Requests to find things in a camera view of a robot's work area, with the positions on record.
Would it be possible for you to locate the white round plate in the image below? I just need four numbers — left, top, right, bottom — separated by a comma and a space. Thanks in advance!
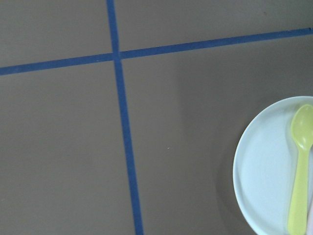
233, 96, 313, 235

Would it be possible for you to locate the yellow plastic spoon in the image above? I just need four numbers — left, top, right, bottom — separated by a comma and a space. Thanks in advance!
288, 104, 313, 235

